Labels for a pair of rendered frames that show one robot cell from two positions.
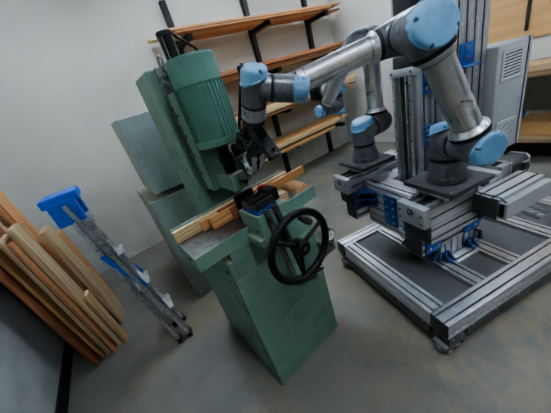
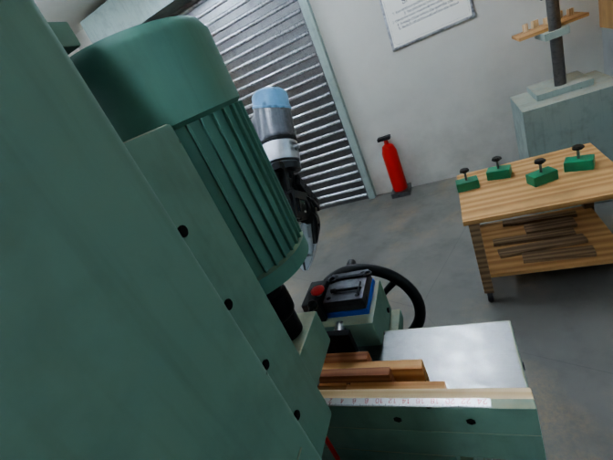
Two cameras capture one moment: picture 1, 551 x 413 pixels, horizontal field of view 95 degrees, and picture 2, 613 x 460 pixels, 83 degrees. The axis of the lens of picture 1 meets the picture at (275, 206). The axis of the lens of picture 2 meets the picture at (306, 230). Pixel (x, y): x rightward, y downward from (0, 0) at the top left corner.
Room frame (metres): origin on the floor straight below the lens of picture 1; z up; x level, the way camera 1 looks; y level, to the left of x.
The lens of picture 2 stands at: (1.20, 0.57, 1.41)
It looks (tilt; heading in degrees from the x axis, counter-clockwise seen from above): 23 degrees down; 239
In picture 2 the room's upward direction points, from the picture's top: 25 degrees counter-clockwise
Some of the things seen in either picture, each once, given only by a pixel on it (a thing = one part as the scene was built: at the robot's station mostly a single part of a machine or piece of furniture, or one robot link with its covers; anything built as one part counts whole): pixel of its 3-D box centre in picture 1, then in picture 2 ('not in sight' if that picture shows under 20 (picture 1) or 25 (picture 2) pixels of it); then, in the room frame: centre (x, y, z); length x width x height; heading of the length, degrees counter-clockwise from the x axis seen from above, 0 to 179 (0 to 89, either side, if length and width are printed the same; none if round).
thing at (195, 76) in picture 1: (205, 102); (201, 175); (1.04, 0.13, 1.35); 0.18 x 0.18 x 0.31
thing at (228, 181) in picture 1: (233, 180); (295, 362); (1.06, 0.14, 1.03); 0.14 x 0.07 x 0.09; 31
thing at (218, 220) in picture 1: (237, 209); (352, 375); (0.99, 0.16, 0.92); 0.25 x 0.02 x 0.05; 121
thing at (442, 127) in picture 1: (448, 138); not in sight; (0.89, -0.70, 0.98); 0.13 x 0.12 x 0.14; 178
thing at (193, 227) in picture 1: (237, 202); (328, 403); (1.05, 0.16, 0.92); 0.60 x 0.02 x 0.05; 121
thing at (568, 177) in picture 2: not in sight; (534, 216); (-0.51, -0.14, 0.32); 0.66 x 0.57 x 0.64; 120
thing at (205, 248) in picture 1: (257, 220); (352, 364); (0.94, 0.09, 0.87); 0.61 x 0.30 x 0.06; 121
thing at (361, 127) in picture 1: (362, 129); not in sight; (1.38, -0.59, 0.98); 0.13 x 0.12 x 0.14; 118
